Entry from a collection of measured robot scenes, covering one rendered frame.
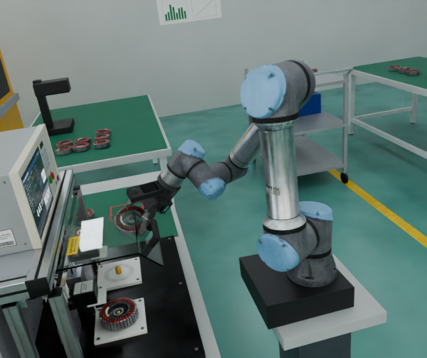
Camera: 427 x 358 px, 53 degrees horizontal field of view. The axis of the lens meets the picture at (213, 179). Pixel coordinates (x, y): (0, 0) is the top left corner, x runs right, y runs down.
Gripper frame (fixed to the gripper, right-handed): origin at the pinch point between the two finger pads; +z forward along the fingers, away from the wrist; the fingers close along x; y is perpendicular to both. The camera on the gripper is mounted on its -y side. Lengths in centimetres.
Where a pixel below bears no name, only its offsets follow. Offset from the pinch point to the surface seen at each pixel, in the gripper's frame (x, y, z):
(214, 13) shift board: 414, 330, -31
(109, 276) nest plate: -6.7, 1.8, 20.7
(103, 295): -22.1, -14.5, 8.9
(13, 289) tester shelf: -27, -47, -2
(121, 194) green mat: 55, 43, 34
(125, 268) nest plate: -5.4, 7.2, 17.6
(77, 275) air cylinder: -3.8, -8.1, 23.8
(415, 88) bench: 81, 266, -107
